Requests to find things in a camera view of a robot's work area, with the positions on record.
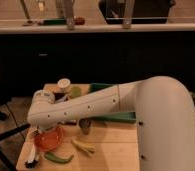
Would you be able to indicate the green pepper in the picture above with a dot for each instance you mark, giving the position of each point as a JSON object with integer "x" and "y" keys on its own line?
{"x": 53, "y": 158}

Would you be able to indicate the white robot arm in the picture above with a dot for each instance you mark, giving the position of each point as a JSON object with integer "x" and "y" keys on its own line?
{"x": 165, "y": 116}

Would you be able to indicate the red bowl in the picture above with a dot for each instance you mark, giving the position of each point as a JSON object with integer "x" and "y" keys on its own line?
{"x": 50, "y": 140}

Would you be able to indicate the yellow banana toy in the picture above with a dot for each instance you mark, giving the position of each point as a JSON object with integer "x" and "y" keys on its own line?
{"x": 83, "y": 146}

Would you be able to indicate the small metal cup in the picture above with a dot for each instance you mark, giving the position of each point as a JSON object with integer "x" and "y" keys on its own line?
{"x": 85, "y": 125}

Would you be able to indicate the white round container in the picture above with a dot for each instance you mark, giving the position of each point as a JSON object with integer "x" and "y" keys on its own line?
{"x": 64, "y": 85}

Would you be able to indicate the green plastic tray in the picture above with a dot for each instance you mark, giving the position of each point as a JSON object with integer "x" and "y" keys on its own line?
{"x": 127, "y": 117}

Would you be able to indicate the long white shelf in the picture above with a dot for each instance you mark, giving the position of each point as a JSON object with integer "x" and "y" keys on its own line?
{"x": 98, "y": 28}

